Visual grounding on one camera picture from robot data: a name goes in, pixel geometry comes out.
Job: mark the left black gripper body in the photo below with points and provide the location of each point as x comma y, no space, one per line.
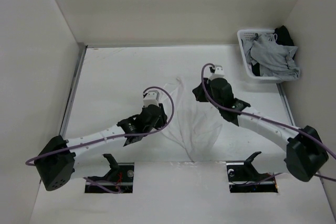
159,123

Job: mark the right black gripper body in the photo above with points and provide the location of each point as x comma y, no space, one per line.
202,96

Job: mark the white tank top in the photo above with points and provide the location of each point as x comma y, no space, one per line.
195,126

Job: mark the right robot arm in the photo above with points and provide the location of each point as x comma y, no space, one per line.
304,153

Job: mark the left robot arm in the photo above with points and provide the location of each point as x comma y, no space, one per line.
91,156

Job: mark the grey tank top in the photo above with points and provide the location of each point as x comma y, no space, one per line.
273,59

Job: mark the black tank top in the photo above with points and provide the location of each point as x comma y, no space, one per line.
283,36

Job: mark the white plastic laundry basket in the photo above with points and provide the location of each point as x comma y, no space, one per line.
248,34

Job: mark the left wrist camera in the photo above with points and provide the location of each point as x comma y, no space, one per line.
151,98

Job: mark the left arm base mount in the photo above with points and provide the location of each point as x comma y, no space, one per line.
118,178

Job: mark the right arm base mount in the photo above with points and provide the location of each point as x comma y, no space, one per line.
244,178

